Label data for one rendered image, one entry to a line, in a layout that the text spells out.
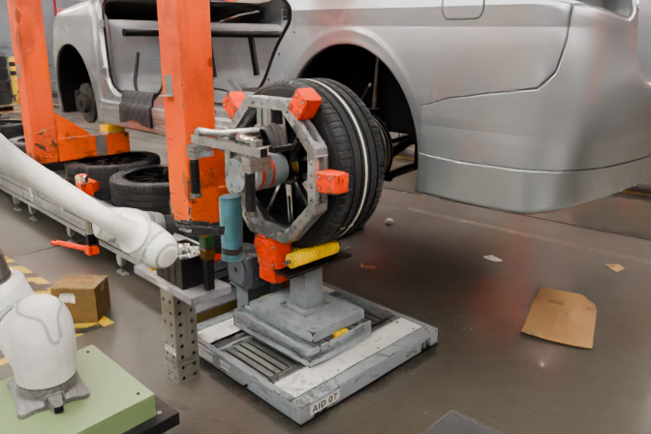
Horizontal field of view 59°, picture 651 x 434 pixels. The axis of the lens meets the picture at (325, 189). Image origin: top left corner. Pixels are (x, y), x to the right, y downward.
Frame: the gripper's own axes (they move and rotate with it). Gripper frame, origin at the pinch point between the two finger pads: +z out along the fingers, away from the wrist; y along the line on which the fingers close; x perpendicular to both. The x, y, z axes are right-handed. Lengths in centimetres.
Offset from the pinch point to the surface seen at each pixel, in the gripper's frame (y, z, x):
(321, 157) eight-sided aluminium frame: -22.8, 24.6, -30.3
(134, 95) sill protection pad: 199, 85, -52
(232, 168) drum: 6.5, 11.2, -21.0
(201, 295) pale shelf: 3.7, 4.7, 25.2
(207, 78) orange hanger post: 50, 27, -56
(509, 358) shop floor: -67, 118, 41
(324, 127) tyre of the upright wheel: -20, 27, -41
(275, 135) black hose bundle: -13.8, 9.8, -34.9
